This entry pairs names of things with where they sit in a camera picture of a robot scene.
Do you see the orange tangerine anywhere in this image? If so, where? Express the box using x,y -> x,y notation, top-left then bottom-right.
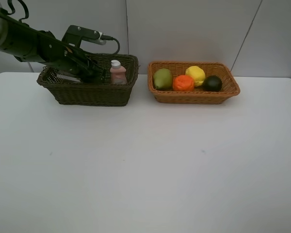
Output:
173,75 -> 194,92

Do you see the yellow lemon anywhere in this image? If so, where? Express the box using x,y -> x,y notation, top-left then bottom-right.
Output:
185,66 -> 206,87

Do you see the green red pear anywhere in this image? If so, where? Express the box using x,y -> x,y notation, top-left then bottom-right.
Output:
153,68 -> 173,90

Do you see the dark green pump bottle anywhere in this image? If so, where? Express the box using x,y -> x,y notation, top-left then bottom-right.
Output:
80,70 -> 106,84

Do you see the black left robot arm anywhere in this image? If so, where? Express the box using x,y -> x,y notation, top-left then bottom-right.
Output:
0,0 -> 100,76

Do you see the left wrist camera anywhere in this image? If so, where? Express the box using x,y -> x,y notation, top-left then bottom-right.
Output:
62,25 -> 107,48

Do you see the dark brown wicker basket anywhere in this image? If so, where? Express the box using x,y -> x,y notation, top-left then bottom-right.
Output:
37,53 -> 139,106

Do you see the orange wicker basket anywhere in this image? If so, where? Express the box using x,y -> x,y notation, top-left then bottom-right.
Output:
147,61 -> 240,104

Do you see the transparent pink plastic cup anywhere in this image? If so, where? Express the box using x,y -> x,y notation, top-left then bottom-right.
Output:
56,70 -> 81,83

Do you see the pink white-capped bottle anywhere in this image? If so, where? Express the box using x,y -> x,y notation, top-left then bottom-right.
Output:
110,60 -> 127,85

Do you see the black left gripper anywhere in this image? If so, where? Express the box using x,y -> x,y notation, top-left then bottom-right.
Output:
37,30 -> 98,73

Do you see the dark purple mangosteen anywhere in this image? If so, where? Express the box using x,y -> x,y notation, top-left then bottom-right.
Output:
202,75 -> 223,92

